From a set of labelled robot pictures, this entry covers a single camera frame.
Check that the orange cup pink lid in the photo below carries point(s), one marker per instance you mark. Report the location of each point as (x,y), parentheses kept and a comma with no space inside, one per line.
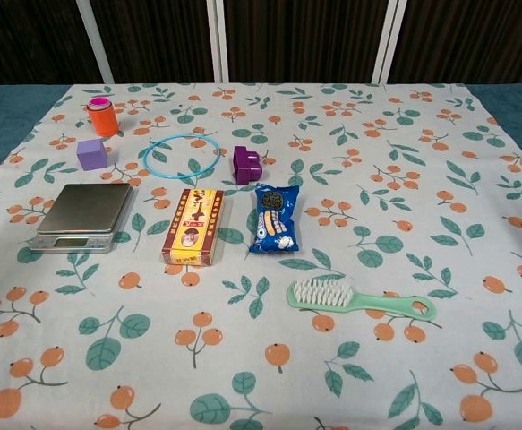
(104,121)

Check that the dark folding screen white frames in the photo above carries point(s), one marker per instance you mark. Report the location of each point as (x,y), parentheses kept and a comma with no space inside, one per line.
(310,36)

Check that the digital kitchen scale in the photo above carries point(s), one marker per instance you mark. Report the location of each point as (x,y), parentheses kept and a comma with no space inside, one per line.
(86,206)

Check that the blue cookie packet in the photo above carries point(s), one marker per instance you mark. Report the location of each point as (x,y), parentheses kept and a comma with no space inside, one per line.
(271,219)

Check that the floral print tablecloth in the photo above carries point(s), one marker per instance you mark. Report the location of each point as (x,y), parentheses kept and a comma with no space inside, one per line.
(287,367)

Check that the green scrub brush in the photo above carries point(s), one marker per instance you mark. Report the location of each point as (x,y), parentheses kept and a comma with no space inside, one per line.
(323,295)

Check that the lavender cube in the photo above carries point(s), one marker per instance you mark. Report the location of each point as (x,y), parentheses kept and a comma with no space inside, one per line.
(91,154)

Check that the dark purple toy block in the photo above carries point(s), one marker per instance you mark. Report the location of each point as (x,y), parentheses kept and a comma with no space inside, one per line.
(248,168)

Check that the orange snack box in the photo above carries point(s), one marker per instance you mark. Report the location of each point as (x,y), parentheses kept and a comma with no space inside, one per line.
(193,224)

